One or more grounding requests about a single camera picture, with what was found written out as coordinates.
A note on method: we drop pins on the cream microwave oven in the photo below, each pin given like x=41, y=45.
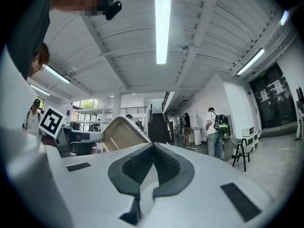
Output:
x=247, y=130

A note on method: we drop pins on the black balcony railing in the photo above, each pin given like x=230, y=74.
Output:
x=134, y=110

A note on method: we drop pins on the black backpack green trim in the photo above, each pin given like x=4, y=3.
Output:
x=221, y=122

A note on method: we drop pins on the dark wooden staircase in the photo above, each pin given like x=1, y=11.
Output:
x=159, y=127

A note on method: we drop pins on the black head-worn camera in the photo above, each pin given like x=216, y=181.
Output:
x=113, y=9

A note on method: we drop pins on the white cylinder pedestal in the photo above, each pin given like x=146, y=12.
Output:
x=197, y=132

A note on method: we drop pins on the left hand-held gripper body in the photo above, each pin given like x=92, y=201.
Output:
x=51, y=122

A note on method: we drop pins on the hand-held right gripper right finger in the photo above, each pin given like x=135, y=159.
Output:
x=202, y=174

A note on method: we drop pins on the black double door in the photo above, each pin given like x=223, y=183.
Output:
x=273, y=98

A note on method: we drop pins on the grey chair black legs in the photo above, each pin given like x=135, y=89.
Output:
x=240, y=142

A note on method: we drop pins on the green exit sign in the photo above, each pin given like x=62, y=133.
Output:
x=262, y=74

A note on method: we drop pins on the grey cabinet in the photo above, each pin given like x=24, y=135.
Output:
x=227, y=148

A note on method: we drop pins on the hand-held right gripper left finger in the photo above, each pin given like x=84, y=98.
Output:
x=95, y=179

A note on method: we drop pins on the long ceiling light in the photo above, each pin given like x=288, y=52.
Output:
x=40, y=90
x=250, y=62
x=284, y=18
x=162, y=30
x=55, y=73

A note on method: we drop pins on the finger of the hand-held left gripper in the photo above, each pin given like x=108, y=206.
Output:
x=95, y=136

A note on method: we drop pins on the person's left forearm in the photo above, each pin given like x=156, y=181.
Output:
x=41, y=56

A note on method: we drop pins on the person's black shirt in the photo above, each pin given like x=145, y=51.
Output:
x=26, y=20

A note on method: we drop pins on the large window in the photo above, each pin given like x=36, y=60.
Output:
x=86, y=103

